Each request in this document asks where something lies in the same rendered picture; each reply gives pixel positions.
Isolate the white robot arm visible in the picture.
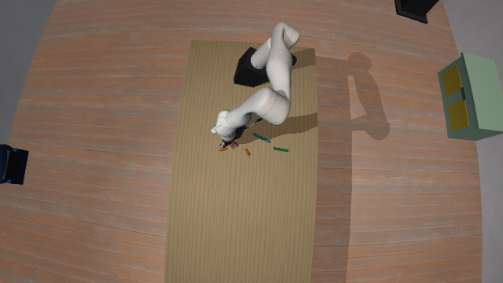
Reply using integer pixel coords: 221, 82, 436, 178
211, 22, 300, 142

